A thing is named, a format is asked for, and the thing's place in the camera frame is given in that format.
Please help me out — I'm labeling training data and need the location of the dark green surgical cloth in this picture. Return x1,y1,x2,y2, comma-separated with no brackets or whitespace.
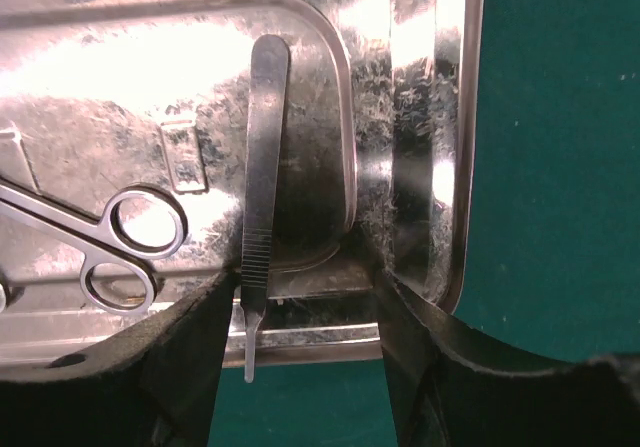
207,0,640,447

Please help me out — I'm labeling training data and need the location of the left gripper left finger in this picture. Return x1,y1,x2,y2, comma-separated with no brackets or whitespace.
1,271,235,446

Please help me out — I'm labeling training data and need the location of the steel instrument tray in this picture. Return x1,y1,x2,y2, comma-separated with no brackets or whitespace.
1,0,483,364

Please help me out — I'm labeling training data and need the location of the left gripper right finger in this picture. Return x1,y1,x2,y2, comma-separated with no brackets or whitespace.
373,265,639,446

